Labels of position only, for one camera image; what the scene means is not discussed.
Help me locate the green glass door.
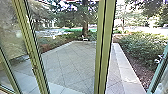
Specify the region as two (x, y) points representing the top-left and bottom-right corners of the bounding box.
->
(145, 43), (168, 94)
(11, 0), (117, 94)

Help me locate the small white garden bench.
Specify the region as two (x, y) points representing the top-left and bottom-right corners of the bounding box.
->
(81, 35), (91, 43)

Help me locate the large garden tree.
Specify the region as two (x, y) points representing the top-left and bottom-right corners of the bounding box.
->
(49, 0), (101, 38)

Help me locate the silver door lever handle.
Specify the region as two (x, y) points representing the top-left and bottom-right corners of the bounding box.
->
(31, 64), (39, 76)

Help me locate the green window wall frame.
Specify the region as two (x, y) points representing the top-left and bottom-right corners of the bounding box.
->
(0, 45), (23, 94)

